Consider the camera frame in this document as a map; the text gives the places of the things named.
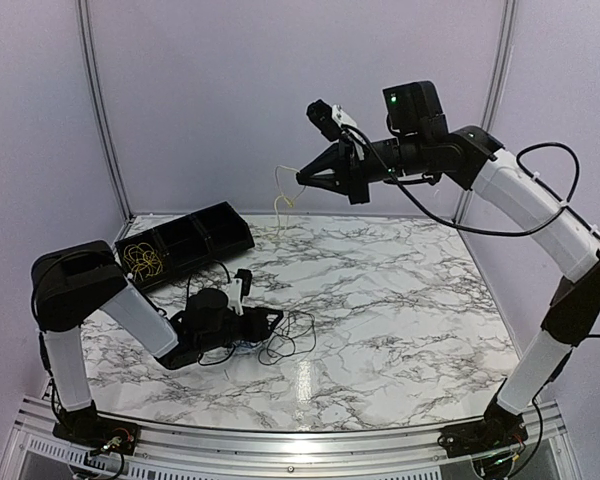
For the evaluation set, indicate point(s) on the black three-compartment bin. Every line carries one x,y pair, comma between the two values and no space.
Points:
158,255

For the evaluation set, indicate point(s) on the left aluminium frame post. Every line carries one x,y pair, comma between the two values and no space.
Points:
86,33

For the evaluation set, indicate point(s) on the aluminium frame post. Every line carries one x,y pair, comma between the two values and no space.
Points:
503,56
86,33

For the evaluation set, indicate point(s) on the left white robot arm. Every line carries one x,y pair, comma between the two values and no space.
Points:
70,285

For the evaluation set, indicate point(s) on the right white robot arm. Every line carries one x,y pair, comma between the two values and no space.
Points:
489,170

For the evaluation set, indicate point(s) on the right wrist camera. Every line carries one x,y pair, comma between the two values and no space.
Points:
335,124

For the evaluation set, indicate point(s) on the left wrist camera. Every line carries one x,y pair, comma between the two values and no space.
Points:
239,288

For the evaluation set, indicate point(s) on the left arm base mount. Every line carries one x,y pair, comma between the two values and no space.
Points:
102,435

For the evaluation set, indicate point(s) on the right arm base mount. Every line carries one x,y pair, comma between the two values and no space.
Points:
476,438

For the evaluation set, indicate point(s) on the aluminium front rail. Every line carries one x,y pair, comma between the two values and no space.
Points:
172,451

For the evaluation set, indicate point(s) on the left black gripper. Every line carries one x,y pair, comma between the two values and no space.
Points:
256,317

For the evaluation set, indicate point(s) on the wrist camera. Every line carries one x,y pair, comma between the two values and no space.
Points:
335,124
239,288

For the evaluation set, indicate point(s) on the right aluminium frame post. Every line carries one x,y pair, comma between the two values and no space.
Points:
503,56

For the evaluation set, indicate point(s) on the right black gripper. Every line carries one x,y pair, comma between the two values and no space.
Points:
348,179

